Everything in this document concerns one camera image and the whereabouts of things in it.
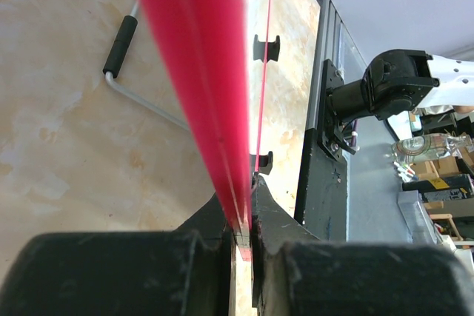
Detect black whiteboard clip foot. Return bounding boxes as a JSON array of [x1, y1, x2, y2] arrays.
[[253, 34, 281, 63], [250, 151, 273, 175]]

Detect pink framed whiteboard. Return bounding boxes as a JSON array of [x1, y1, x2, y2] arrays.
[[139, 0, 260, 261]]

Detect aluminium rail with black base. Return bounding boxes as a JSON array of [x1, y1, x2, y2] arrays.
[[294, 0, 350, 241]]

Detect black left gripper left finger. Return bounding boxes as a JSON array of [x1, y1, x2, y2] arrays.
[[1, 197, 233, 315]]

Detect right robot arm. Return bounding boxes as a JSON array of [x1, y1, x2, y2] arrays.
[[327, 49, 473, 123]]

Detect metal stand rod black grip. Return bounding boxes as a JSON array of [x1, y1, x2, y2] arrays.
[[102, 0, 190, 132]]

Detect background clutter boxes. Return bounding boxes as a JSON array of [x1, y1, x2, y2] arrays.
[[386, 110, 473, 241]]

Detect clear glass bottle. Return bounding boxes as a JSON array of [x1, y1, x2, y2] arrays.
[[392, 133, 473, 164]]

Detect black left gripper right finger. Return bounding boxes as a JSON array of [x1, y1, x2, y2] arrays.
[[251, 175, 473, 315]]

